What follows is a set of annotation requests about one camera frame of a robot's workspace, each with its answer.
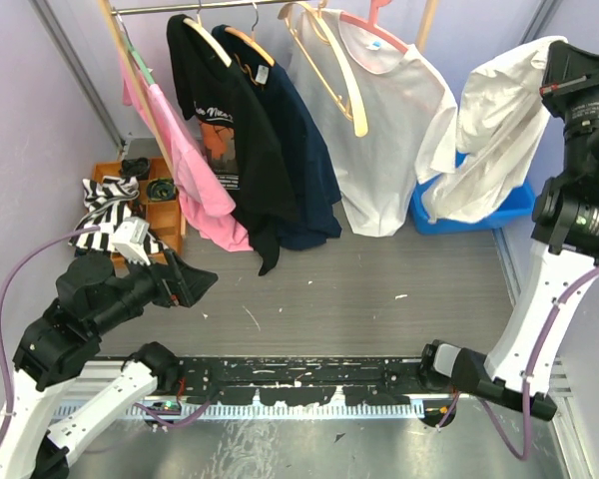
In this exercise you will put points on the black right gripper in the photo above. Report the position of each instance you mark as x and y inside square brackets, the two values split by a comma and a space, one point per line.
[571, 71]

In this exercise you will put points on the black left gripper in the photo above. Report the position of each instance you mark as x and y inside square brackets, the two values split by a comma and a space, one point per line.
[177, 281]

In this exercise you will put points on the white t-shirt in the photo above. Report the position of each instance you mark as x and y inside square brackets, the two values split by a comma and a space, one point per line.
[411, 114]
[500, 123]

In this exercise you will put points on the cream wooden hanger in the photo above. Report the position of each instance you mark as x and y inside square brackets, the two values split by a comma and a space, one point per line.
[321, 71]

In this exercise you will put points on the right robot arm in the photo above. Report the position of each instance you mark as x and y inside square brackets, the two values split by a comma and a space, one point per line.
[564, 256]

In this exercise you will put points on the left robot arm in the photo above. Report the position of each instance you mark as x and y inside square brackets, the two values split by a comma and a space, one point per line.
[54, 349]

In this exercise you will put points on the pink t-shirt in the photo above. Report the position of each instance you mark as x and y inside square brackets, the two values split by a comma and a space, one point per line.
[205, 203]

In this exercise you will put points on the black printed t-shirt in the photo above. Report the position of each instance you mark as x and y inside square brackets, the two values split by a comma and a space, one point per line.
[242, 147]

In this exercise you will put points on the white hanging t-shirt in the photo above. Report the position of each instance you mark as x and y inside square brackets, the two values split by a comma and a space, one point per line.
[411, 114]

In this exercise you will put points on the navy blue t-shirt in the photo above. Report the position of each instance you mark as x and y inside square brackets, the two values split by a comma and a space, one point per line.
[305, 153]

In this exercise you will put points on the pink plastic hanger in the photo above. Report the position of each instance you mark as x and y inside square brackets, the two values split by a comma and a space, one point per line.
[369, 24]

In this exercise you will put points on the green hanger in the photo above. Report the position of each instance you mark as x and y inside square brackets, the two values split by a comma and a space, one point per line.
[138, 60]

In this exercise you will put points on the wooden hanger under navy shirt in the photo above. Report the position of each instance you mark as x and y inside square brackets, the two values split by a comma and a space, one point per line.
[250, 40]

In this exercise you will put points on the wooden hanger under black shirt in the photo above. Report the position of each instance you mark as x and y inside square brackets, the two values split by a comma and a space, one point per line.
[216, 47]

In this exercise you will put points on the orange wooden organizer tray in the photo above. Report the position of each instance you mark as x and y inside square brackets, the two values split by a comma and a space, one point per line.
[167, 225]

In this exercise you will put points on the green black belt roll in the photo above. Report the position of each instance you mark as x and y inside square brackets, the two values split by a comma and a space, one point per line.
[161, 190]

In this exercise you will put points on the black white striped cloth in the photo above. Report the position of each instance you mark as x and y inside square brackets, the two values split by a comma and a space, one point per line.
[107, 202]

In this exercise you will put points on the blue plastic bin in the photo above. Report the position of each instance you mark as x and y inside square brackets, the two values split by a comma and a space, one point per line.
[475, 216]

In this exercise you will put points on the wooden clothes rack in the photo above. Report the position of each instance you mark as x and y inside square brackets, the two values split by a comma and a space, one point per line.
[116, 29]

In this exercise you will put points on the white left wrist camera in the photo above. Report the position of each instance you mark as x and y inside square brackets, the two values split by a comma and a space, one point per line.
[128, 240]

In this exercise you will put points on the perforated metal cable tray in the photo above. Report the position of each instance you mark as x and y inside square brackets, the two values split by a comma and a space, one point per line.
[257, 411]

